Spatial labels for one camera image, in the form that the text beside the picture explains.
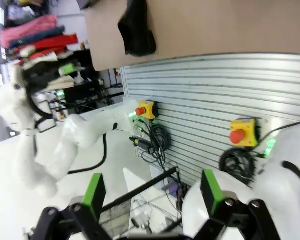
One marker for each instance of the navy folded garment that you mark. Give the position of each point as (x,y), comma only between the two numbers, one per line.
(45,35)

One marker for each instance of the black shoe stand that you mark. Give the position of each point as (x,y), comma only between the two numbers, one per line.
(87,3)

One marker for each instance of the green labelled packet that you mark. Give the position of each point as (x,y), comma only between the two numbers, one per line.
(68,68)

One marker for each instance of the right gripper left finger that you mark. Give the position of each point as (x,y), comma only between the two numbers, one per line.
(95,197)

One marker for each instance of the red folded garment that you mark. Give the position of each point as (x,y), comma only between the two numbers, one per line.
(57,41)

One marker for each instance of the black storage shelf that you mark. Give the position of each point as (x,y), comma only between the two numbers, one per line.
(82,92)

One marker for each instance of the black metal bar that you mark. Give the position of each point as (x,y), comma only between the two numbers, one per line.
(145,186)

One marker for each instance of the pink knit garment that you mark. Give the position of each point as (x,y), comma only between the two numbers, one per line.
(27,31)

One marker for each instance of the yellow emergency stop button box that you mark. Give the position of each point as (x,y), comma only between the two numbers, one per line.
(148,110)
(243,132)

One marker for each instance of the aluminium slatted mounting base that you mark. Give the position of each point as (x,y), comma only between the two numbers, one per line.
(202,82)

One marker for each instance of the black pointed leather shoe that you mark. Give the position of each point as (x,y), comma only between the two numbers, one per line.
(137,32)

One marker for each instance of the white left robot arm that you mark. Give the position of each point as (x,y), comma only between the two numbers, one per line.
(95,127)

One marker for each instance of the cream folded cloth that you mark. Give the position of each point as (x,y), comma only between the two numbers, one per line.
(62,81)

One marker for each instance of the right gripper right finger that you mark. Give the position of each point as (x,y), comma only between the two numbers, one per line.
(210,192)

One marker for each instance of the black power adapter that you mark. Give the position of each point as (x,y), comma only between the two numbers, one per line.
(140,143)

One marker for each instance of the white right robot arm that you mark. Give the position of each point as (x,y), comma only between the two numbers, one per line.
(277,180)

